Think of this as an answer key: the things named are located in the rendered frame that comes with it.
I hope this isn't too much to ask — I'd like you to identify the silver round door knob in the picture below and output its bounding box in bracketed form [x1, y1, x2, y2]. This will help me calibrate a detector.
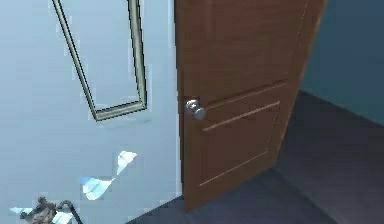
[184, 98, 207, 122]

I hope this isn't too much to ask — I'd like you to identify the grey framed wall picture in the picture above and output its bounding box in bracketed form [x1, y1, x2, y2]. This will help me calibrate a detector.
[51, 0, 148, 122]

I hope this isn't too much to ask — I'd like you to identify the dark grey lumpy object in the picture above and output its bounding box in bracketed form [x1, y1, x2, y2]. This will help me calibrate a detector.
[19, 196, 84, 224]

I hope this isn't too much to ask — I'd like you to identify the brown wooden room door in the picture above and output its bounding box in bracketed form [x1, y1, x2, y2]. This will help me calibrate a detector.
[173, 0, 329, 213]

